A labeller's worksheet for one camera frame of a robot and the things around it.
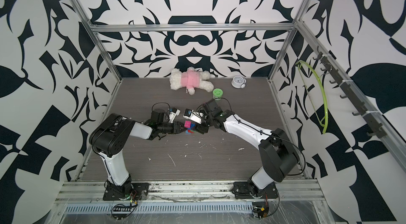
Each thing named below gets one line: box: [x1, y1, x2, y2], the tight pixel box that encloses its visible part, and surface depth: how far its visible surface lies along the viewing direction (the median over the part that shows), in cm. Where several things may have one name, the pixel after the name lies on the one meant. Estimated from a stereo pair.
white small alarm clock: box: [231, 76, 247, 89], surface depth 117 cm
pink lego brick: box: [184, 120, 192, 128], surface depth 89 cm
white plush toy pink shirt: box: [169, 66, 215, 96], surface depth 111 cm
